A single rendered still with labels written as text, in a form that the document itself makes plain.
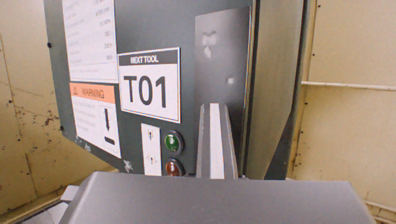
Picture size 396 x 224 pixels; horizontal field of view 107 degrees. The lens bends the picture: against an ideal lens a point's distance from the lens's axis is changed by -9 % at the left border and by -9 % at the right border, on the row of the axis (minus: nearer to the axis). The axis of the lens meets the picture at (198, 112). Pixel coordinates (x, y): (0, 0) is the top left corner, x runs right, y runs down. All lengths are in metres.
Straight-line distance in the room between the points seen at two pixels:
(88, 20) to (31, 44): 1.11
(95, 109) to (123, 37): 0.13
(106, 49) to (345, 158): 1.24
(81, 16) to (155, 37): 0.17
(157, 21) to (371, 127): 1.18
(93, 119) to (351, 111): 1.17
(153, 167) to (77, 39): 0.24
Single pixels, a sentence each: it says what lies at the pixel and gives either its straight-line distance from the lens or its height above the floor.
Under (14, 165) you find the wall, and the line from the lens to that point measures 1.46.
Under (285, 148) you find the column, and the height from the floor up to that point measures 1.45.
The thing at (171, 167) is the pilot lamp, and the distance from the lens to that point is 0.18.
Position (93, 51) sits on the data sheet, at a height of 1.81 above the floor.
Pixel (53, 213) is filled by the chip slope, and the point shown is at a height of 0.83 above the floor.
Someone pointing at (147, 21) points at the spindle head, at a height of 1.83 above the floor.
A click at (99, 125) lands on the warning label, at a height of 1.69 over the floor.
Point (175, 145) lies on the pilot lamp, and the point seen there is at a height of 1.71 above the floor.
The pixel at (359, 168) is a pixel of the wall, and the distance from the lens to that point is 1.30.
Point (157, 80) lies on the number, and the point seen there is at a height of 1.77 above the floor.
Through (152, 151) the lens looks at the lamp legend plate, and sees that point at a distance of 0.20.
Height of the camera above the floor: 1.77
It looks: 13 degrees down
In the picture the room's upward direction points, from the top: 1 degrees clockwise
